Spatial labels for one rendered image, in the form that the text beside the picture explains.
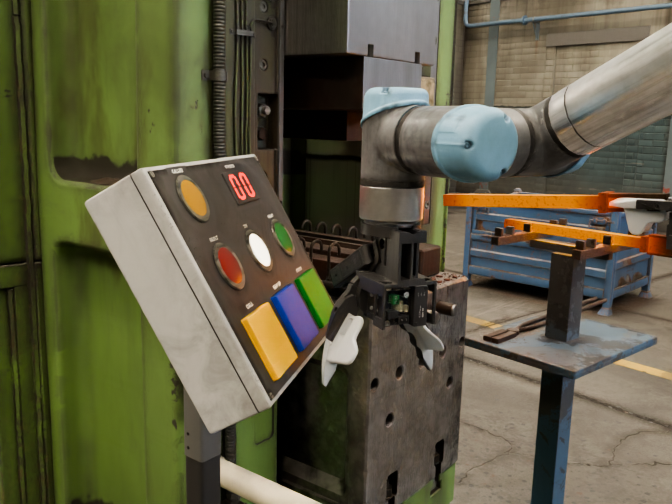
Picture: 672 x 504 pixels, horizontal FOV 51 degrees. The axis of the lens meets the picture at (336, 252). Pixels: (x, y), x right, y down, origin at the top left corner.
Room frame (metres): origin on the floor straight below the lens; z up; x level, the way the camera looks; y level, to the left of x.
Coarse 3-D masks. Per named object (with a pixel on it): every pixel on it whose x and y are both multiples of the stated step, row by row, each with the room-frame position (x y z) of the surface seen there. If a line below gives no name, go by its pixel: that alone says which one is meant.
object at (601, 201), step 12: (612, 192) 1.19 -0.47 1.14; (444, 204) 1.36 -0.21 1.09; (456, 204) 1.35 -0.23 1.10; (468, 204) 1.33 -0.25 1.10; (480, 204) 1.32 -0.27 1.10; (492, 204) 1.30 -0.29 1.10; (504, 204) 1.29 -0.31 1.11; (516, 204) 1.27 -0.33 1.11; (528, 204) 1.26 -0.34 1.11; (540, 204) 1.24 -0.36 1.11; (552, 204) 1.23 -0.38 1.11; (564, 204) 1.22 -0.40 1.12; (576, 204) 1.20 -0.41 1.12; (588, 204) 1.19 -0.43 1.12; (600, 204) 1.17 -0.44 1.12
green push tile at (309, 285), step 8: (304, 272) 0.97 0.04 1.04; (312, 272) 0.97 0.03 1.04; (296, 280) 0.92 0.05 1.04; (304, 280) 0.93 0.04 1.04; (312, 280) 0.96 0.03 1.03; (304, 288) 0.92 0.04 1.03; (312, 288) 0.94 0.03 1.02; (320, 288) 0.97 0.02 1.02; (304, 296) 0.91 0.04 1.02; (312, 296) 0.92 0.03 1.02; (320, 296) 0.95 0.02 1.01; (312, 304) 0.91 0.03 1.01; (320, 304) 0.94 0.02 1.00; (328, 304) 0.96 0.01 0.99; (312, 312) 0.91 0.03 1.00; (320, 312) 0.92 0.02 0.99; (328, 312) 0.95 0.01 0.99; (320, 320) 0.91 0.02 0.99; (328, 320) 0.93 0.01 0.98; (320, 328) 0.91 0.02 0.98
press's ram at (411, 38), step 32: (288, 0) 1.34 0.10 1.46; (320, 0) 1.29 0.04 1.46; (352, 0) 1.26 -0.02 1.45; (384, 0) 1.34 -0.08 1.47; (416, 0) 1.43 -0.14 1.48; (288, 32) 1.34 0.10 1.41; (320, 32) 1.29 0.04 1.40; (352, 32) 1.27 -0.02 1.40; (384, 32) 1.34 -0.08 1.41; (416, 32) 1.43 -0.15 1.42
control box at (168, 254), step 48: (144, 192) 0.71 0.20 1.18; (240, 192) 0.90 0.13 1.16; (144, 240) 0.71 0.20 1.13; (192, 240) 0.72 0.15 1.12; (240, 240) 0.83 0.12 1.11; (144, 288) 0.71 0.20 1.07; (192, 288) 0.70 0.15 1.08; (240, 288) 0.76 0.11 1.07; (192, 336) 0.70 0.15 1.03; (240, 336) 0.70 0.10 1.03; (288, 336) 0.81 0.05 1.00; (192, 384) 0.70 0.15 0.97; (240, 384) 0.69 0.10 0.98; (288, 384) 0.74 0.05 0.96
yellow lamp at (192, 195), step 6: (186, 180) 0.78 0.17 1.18; (186, 186) 0.77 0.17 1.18; (192, 186) 0.78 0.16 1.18; (186, 192) 0.76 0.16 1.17; (192, 192) 0.77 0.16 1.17; (198, 192) 0.79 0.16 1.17; (186, 198) 0.75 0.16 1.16; (192, 198) 0.77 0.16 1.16; (198, 198) 0.78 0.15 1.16; (192, 204) 0.76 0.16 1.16; (198, 204) 0.77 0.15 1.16; (204, 204) 0.79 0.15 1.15; (198, 210) 0.76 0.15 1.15; (204, 210) 0.78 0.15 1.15
